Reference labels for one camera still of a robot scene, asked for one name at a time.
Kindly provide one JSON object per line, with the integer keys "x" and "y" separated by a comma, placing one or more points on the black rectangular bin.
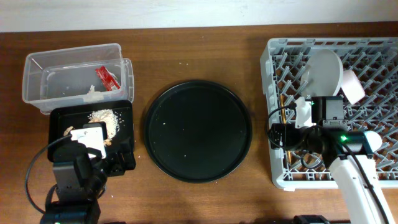
{"x": 77, "y": 116}

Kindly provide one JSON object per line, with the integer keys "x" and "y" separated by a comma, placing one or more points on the grey dishwasher rack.
{"x": 374, "y": 61}

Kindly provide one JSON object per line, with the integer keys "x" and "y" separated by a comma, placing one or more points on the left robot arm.
{"x": 81, "y": 175}

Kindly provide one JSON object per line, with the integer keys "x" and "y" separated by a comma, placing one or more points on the clear plastic bin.
{"x": 61, "y": 78}

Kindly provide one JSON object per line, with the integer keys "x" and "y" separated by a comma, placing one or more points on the red snack wrapper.
{"x": 108, "y": 79}

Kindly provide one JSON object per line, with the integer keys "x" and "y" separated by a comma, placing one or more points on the white tissue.
{"x": 93, "y": 95}

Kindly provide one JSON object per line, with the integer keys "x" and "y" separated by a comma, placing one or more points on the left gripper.
{"x": 118, "y": 168}

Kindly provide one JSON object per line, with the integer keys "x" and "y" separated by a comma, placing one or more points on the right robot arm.
{"x": 348, "y": 155}

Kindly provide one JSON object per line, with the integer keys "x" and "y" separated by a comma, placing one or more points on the pile of peanut shells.
{"x": 107, "y": 142}

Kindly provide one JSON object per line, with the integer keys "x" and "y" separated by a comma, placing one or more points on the pile of rice grains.
{"x": 109, "y": 117}

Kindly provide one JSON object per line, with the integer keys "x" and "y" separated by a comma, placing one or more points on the light blue cup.
{"x": 374, "y": 140}

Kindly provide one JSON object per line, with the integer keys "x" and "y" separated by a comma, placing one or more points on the grey plate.
{"x": 323, "y": 74}

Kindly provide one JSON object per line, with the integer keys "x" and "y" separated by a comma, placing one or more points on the round black tray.
{"x": 197, "y": 131}

